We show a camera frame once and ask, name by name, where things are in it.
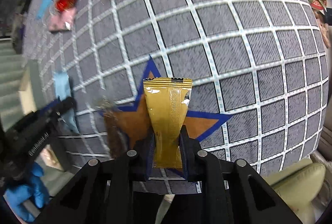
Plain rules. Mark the blue gloved hand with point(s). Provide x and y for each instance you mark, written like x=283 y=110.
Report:
x=34 y=188

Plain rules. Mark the pink snack packet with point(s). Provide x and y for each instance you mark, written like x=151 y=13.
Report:
x=62 y=21

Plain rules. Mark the red snack packet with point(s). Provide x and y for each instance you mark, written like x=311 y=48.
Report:
x=62 y=5

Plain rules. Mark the gold snack packet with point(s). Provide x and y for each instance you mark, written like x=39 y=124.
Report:
x=167 y=102

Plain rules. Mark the grey checkered tablecloth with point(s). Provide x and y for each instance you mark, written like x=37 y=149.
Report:
x=259 y=72

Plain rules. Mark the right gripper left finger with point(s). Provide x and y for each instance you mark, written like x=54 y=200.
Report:
x=103 y=192

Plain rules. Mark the brown snack packet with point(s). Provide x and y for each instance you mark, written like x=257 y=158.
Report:
x=116 y=140

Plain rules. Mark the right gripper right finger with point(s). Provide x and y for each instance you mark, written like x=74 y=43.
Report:
x=233 y=192

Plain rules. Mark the light blue snack packet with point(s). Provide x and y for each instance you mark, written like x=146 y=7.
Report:
x=63 y=91

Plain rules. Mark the green sofa cushion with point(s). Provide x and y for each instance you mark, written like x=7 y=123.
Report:
x=298 y=185

